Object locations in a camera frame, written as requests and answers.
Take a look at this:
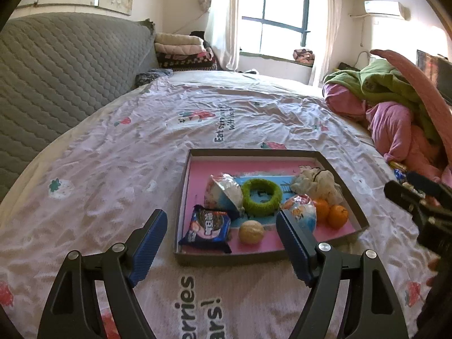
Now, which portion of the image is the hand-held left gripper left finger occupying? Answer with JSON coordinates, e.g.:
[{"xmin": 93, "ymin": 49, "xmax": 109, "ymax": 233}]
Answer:
[{"xmin": 37, "ymin": 209, "xmax": 168, "ymax": 339}]

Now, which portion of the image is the white air conditioner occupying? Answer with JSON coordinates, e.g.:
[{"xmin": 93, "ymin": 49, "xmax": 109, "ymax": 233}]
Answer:
[{"xmin": 364, "ymin": 1, "xmax": 412, "ymax": 20}]

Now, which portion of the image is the grey shallow cardboard box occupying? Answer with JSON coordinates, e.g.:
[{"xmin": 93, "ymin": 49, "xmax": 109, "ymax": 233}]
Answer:
[{"xmin": 173, "ymin": 148, "xmax": 370, "ymax": 267}]

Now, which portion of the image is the black cloth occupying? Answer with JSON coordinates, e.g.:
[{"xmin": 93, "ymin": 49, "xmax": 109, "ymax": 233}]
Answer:
[{"xmin": 190, "ymin": 31, "xmax": 212, "ymax": 48}]

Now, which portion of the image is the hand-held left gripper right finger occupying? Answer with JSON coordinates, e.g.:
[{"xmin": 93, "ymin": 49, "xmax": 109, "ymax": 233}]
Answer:
[{"xmin": 275, "ymin": 210, "xmax": 410, "ymax": 339}]

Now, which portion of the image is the checkered folded blanket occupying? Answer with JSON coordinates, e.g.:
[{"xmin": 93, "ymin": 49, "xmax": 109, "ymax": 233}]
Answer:
[{"xmin": 157, "ymin": 52, "xmax": 218, "ymax": 72}]

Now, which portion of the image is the window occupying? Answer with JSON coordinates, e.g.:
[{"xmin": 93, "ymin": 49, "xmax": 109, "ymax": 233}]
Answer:
[{"xmin": 240, "ymin": 0, "xmax": 315, "ymax": 60}]

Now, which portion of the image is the grey quilted headboard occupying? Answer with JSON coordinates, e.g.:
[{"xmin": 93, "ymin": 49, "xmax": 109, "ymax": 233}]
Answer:
[{"xmin": 0, "ymin": 12, "xmax": 159, "ymax": 198}]

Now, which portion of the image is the cream folded blanket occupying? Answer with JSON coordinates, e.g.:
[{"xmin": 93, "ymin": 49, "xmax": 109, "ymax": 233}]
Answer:
[{"xmin": 155, "ymin": 32, "xmax": 205, "ymax": 46}]

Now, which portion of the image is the cream sheer hair scrunchie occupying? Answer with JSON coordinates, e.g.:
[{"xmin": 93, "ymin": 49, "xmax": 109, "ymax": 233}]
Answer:
[{"xmin": 290, "ymin": 168, "xmax": 342, "ymax": 205}]

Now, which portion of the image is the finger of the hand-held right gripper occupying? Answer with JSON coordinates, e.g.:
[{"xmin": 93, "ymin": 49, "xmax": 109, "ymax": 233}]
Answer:
[
  {"xmin": 406, "ymin": 171, "xmax": 452, "ymax": 199},
  {"xmin": 384, "ymin": 181, "xmax": 452, "ymax": 225}
]

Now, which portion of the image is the blue patterned cloth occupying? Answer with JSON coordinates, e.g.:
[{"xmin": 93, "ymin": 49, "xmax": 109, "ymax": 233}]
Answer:
[{"xmin": 136, "ymin": 69, "xmax": 174, "ymax": 87}]

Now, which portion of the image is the green blanket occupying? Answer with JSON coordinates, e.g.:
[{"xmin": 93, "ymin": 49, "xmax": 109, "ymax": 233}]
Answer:
[{"xmin": 323, "ymin": 58, "xmax": 442, "ymax": 142}]

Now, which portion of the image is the blue cookie packet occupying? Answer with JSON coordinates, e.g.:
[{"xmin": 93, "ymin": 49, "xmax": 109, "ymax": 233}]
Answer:
[{"xmin": 177, "ymin": 205, "xmax": 232, "ymax": 254}]

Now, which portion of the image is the walnut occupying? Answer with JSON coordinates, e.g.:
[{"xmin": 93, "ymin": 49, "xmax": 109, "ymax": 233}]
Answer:
[{"xmin": 238, "ymin": 220, "xmax": 264, "ymax": 245}]

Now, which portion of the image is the person's right hand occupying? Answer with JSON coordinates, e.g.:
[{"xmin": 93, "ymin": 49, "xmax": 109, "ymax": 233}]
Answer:
[{"xmin": 427, "ymin": 257, "xmax": 442, "ymax": 287}]

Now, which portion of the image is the white curtain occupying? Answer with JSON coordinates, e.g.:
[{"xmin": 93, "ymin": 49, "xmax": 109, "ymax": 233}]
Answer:
[
  {"xmin": 205, "ymin": 0, "xmax": 242, "ymax": 72},
  {"xmin": 311, "ymin": 0, "xmax": 341, "ymax": 87}
]

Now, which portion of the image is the orange mandarin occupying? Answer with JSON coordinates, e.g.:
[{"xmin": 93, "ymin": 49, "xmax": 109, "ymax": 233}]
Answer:
[
  {"xmin": 312, "ymin": 198, "xmax": 331, "ymax": 224},
  {"xmin": 327, "ymin": 205, "xmax": 349, "ymax": 229}
]

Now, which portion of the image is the pink quilt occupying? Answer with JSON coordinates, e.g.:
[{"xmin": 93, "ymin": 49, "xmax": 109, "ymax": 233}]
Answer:
[{"xmin": 323, "ymin": 83, "xmax": 446, "ymax": 184}]

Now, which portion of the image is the blue and white toy egg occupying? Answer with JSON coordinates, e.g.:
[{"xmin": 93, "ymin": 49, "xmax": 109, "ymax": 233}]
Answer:
[{"xmin": 281, "ymin": 194, "xmax": 317, "ymax": 232}]

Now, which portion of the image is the floral cloth bundle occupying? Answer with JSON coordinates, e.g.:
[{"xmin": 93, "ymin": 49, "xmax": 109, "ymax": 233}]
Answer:
[{"xmin": 292, "ymin": 47, "xmax": 316, "ymax": 65}]

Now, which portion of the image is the green fuzzy hair scrunchie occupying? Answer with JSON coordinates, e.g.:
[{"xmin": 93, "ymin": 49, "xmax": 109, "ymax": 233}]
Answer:
[{"xmin": 241, "ymin": 178, "xmax": 284, "ymax": 215}]

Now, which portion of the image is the red and white toy egg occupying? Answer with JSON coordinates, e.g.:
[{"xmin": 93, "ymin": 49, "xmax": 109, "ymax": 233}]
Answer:
[{"xmin": 205, "ymin": 174, "xmax": 245, "ymax": 216}]

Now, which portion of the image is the strawberry print bed sheet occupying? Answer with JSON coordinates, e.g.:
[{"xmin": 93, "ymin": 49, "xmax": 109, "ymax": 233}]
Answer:
[{"xmin": 0, "ymin": 69, "xmax": 442, "ymax": 339}]

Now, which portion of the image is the pink folded blanket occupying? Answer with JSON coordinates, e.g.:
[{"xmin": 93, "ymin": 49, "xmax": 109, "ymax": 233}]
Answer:
[{"xmin": 155, "ymin": 42, "xmax": 205, "ymax": 56}]

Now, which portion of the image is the dark framed screen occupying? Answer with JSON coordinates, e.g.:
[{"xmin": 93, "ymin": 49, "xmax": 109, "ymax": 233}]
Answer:
[{"xmin": 416, "ymin": 49, "xmax": 452, "ymax": 107}]

